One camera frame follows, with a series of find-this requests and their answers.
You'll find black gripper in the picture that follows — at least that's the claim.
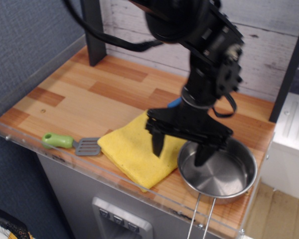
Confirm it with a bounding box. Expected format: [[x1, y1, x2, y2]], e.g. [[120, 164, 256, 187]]
[[146, 101, 233, 166]]

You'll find silver metal pan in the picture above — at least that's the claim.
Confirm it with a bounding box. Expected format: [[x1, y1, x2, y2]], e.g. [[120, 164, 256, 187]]
[[177, 137, 258, 238]]

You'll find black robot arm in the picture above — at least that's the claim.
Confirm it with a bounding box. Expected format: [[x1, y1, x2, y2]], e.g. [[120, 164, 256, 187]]
[[135, 0, 243, 166]]

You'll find blue arch block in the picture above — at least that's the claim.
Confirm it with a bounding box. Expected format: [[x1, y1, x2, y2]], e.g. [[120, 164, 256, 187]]
[[167, 98, 181, 108]]

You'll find yellow folded cloth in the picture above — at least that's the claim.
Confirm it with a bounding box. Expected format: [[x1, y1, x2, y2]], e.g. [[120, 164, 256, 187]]
[[98, 111, 185, 192]]

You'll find silver dispenser button panel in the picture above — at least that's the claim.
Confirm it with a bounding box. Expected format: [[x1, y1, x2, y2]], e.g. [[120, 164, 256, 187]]
[[92, 197, 154, 239]]

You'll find grey toy fridge cabinet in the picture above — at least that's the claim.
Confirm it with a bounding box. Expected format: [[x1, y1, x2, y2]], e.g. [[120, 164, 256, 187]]
[[36, 152, 240, 239]]

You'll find white toy sink unit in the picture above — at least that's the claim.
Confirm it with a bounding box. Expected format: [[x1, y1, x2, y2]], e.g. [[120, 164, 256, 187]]
[[260, 93, 299, 199]]

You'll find clear acrylic table guard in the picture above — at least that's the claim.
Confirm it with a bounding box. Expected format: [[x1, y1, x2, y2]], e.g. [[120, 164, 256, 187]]
[[0, 34, 275, 236]]

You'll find yellow black object bottom left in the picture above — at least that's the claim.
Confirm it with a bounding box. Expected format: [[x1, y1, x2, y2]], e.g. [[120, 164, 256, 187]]
[[0, 217, 33, 239]]

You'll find green handled grey spatula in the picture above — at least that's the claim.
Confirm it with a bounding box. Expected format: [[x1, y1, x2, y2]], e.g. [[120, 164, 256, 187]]
[[41, 132, 101, 156]]

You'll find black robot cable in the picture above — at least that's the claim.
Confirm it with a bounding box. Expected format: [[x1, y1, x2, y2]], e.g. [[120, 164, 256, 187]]
[[62, 0, 238, 118]]

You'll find black right post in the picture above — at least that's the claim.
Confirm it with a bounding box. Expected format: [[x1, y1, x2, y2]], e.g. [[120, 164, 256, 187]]
[[269, 37, 299, 123]]

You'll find black post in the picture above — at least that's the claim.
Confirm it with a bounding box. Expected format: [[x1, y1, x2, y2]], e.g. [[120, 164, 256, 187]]
[[80, 0, 107, 67], [269, 37, 299, 123]]

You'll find black left post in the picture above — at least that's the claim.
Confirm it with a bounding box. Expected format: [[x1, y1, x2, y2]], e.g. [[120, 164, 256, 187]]
[[80, 0, 107, 67]]

